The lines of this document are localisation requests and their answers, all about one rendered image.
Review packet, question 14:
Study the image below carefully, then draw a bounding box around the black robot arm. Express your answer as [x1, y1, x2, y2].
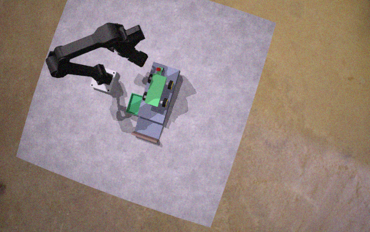
[46, 23, 145, 86]

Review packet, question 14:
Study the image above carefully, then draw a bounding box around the green tray floor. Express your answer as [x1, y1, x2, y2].
[128, 94, 143, 115]

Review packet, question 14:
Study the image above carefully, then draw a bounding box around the small green trolley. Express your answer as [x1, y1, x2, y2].
[143, 67, 173, 107]

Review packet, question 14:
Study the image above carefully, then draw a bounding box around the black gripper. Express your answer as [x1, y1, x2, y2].
[108, 44, 148, 67]

